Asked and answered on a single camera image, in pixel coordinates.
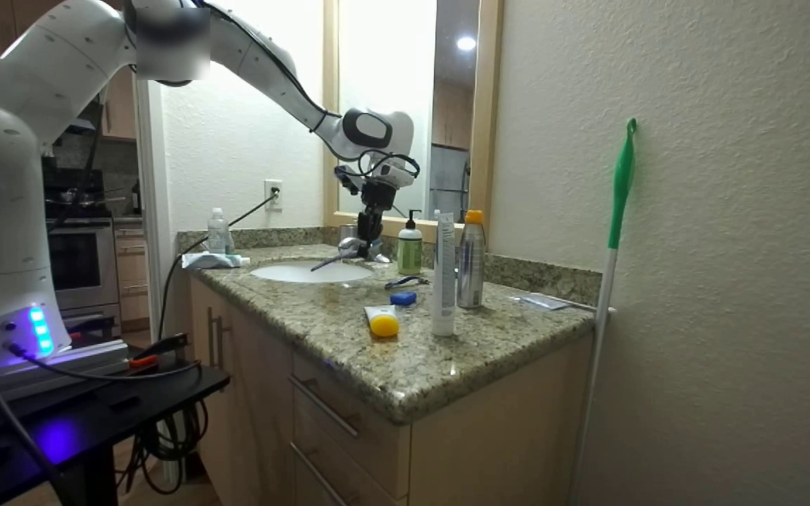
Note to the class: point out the black kitchen oven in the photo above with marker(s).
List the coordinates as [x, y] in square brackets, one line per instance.
[77, 264]

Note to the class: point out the wooden vanity cabinet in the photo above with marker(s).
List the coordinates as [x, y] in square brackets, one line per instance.
[461, 451]

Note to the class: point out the aluminium robot mounting plate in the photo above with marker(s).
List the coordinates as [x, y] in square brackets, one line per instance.
[56, 368]

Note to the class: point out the clear bottle with white cap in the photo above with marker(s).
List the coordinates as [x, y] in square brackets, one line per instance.
[216, 235]

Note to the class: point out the tall white spray bottle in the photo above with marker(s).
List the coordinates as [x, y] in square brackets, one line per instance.
[443, 282]

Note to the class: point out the small blue cap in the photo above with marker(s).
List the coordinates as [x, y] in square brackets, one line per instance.
[402, 300]

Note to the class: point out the chrome sink faucet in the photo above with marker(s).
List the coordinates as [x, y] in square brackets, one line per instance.
[371, 254]

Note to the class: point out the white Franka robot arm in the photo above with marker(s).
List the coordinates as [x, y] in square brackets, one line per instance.
[0, 206]

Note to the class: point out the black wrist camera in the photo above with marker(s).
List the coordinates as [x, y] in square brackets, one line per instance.
[347, 178]

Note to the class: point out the white wall outlet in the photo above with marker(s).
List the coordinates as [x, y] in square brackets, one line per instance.
[274, 196]

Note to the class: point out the white oval sink basin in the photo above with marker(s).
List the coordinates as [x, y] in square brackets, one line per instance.
[308, 273]

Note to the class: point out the green soap pump bottle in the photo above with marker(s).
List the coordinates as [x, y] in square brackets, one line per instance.
[409, 250]

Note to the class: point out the wooden kitchen wall cabinet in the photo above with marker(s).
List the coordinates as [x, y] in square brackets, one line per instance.
[119, 109]

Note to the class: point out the clear plastic package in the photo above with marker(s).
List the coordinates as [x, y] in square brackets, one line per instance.
[545, 302]

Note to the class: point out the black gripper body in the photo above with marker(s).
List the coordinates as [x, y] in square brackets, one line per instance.
[378, 196]

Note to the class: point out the green and white broom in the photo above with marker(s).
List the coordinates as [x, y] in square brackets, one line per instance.
[620, 188]

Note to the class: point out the wood framed wall mirror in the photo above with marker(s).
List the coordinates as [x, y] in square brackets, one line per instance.
[443, 93]

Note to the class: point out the orange black clamp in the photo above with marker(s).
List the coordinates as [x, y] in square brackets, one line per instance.
[156, 355]

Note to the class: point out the black robot table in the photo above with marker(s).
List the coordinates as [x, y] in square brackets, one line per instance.
[77, 424]

